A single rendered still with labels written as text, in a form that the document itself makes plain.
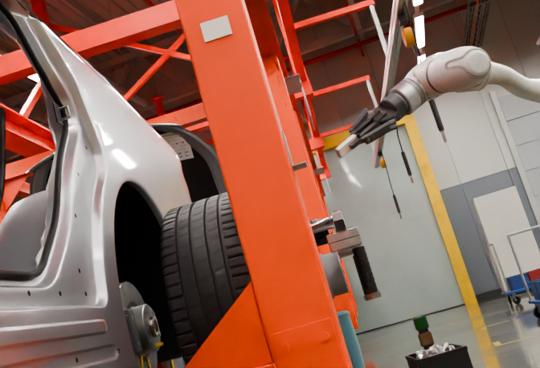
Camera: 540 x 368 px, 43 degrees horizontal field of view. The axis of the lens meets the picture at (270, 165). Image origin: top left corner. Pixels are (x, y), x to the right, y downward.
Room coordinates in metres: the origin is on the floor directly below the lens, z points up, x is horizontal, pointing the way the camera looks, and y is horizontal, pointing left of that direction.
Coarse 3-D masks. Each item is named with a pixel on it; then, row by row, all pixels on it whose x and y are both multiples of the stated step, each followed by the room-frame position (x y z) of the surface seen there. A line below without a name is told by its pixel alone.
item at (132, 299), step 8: (128, 288) 2.18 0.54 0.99; (136, 288) 2.26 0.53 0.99; (128, 296) 2.16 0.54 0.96; (136, 296) 2.24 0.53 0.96; (128, 304) 2.15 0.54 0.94; (136, 304) 2.23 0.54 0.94; (144, 304) 2.31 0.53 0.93; (136, 312) 2.14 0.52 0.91; (144, 312) 2.14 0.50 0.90; (152, 312) 2.22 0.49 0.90; (136, 320) 2.12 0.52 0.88; (144, 320) 2.12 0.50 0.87; (144, 328) 2.11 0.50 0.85; (144, 336) 2.11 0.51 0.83; (152, 336) 2.16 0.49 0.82; (160, 336) 2.25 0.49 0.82; (144, 344) 2.13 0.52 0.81; (152, 344) 2.14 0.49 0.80; (144, 352) 2.15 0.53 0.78; (152, 352) 2.17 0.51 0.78; (144, 360) 2.18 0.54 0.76; (152, 360) 2.26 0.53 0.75
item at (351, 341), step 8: (344, 312) 1.97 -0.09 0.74; (344, 320) 1.96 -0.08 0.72; (344, 328) 1.95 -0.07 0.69; (352, 328) 1.97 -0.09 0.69; (344, 336) 1.95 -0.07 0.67; (352, 336) 1.96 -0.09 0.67; (352, 344) 1.96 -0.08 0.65; (352, 352) 1.95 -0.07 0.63; (360, 352) 1.98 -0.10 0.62; (352, 360) 1.95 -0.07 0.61; (360, 360) 1.97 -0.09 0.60
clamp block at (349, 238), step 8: (336, 232) 1.92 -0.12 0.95; (344, 232) 1.91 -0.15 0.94; (352, 232) 1.91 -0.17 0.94; (328, 240) 1.92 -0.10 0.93; (336, 240) 1.91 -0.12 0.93; (344, 240) 1.91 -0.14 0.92; (352, 240) 1.91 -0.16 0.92; (360, 240) 1.91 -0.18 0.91; (336, 248) 1.91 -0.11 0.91; (344, 248) 1.92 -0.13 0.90
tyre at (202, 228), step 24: (168, 216) 1.97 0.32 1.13; (192, 216) 1.94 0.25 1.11; (216, 216) 1.89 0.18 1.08; (168, 240) 1.88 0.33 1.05; (192, 240) 1.87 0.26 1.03; (216, 240) 1.84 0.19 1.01; (168, 264) 1.84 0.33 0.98; (192, 264) 1.83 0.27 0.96; (216, 264) 1.81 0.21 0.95; (240, 264) 1.81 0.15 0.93; (168, 288) 1.82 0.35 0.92; (192, 288) 1.81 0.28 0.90; (216, 288) 1.81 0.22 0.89; (240, 288) 1.80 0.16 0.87; (192, 312) 1.81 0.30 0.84; (216, 312) 1.80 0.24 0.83; (192, 336) 1.81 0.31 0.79
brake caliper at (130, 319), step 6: (126, 312) 2.02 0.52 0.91; (132, 312) 2.06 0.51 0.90; (126, 318) 2.01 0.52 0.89; (132, 318) 2.04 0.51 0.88; (132, 324) 2.03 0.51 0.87; (132, 330) 2.02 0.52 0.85; (132, 336) 2.01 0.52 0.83; (138, 336) 2.06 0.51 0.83; (132, 342) 2.01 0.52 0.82; (138, 342) 2.05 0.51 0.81; (138, 348) 2.04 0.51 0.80
